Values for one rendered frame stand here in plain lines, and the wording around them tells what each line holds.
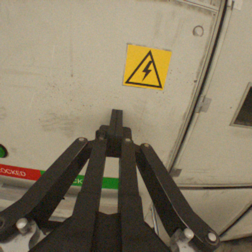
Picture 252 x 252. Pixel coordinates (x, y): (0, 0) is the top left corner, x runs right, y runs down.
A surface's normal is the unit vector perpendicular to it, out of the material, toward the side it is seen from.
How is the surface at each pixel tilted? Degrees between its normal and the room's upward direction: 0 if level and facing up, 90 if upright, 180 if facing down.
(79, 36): 90
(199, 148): 90
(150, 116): 90
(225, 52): 90
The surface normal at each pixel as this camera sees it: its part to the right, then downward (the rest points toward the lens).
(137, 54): 0.03, 0.48
